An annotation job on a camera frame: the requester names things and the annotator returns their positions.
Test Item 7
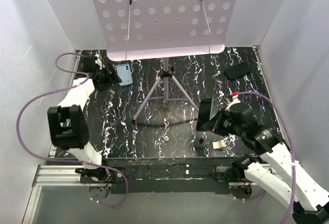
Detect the black smartphone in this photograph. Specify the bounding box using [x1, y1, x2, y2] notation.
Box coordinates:
[196, 98, 213, 132]

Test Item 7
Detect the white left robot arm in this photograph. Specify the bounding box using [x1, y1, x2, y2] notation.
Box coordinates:
[47, 54, 121, 183]

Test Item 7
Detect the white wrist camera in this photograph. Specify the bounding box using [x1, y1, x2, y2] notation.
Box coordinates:
[94, 55, 104, 70]
[225, 92, 241, 111]

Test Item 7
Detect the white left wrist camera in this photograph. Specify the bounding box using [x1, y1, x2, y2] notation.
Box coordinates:
[94, 55, 104, 70]

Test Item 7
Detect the small white beige block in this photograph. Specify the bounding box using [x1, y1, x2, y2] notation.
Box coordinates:
[212, 140, 227, 150]

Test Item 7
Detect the white perforated music stand desk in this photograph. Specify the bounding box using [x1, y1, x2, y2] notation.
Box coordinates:
[93, 0, 236, 61]

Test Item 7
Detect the aluminium frame rail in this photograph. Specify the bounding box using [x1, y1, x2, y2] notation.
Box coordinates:
[20, 50, 114, 224]

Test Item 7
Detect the light blue phone case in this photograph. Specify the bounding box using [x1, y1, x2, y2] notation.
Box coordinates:
[116, 64, 133, 86]

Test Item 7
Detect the black phone case on table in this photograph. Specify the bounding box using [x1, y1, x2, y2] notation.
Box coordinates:
[224, 63, 251, 80]

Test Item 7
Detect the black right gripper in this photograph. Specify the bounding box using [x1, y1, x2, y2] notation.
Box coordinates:
[203, 107, 244, 137]

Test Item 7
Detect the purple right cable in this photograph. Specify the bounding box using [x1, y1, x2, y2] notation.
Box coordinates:
[237, 91, 296, 224]

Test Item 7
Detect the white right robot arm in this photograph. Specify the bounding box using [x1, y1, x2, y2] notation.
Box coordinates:
[197, 99, 328, 223]

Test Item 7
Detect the black metal base plate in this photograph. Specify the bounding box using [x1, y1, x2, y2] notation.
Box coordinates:
[77, 157, 254, 195]

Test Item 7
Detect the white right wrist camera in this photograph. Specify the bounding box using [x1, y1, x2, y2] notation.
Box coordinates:
[225, 92, 241, 111]

